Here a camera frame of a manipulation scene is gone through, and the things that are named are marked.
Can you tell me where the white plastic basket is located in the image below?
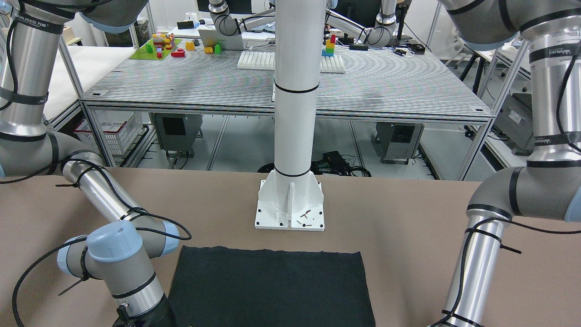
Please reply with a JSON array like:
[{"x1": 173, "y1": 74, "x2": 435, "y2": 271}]
[{"x1": 74, "y1": 110, "x2": 143, "y2": 155}]

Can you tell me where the white egg-crate tray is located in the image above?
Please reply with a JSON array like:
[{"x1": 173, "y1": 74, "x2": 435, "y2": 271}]
[{"x1": 237, "y1": 50, "x2": 346, "y2": 73}]

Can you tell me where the black t-shirt with logo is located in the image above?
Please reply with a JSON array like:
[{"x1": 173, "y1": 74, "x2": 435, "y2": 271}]
[{"x1": 169, "y1": 247, "x2": 376, "y2": 327}]

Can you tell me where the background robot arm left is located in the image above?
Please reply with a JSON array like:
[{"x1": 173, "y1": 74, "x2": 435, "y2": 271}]
[{"x1": 208, "y1": 0, "x2": 276, "y2": 36}]

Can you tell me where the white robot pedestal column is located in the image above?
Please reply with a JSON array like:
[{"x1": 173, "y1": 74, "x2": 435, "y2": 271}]
[{"x1": 255, "y1": 0, "x2": 326, "y2": 231}]

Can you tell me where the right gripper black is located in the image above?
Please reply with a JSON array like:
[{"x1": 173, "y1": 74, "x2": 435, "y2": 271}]
[{"x1": 113, "y1": 295, "x2": 177, "y2": 327}]

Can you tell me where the stacked colourful brick tower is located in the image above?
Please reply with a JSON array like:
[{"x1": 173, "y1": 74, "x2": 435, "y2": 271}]
[{"x1": 321, "y1": 35, "x2": 336, "y2": 57}]

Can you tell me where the aluminium frame work table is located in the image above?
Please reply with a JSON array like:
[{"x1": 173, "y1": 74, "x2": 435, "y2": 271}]
[{"x1": 82, "y1": 46, "x2": 495, "y2": 181}]

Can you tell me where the green lego baseplate with bricks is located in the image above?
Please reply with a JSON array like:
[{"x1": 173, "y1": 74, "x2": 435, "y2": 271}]
[{"x1": 129, "y1": 33, "x2": 182, "y2": 60}]

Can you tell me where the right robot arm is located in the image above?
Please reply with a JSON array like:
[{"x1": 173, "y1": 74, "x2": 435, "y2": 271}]
[{"x1": 0, "y1": 0, "x2": 182, "y2": 327}]

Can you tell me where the red lego brick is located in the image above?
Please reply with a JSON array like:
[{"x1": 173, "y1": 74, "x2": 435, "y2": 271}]
[{"x1": 171, "y1": 49, "x2": 186, "y2": 58}]

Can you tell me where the grey control box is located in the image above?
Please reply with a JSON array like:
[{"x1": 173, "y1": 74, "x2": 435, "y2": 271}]
[
  {"x1": 374, "y1": 122, "x2": 424, "y2": 165},
  {"x1": 149, "y1": 113, "x2": 202, "y2": 158}
]

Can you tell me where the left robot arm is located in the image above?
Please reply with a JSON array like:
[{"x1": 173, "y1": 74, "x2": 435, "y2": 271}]
[{"x1": 433, "y1": 0, "x2": 581, "y2": 327}]

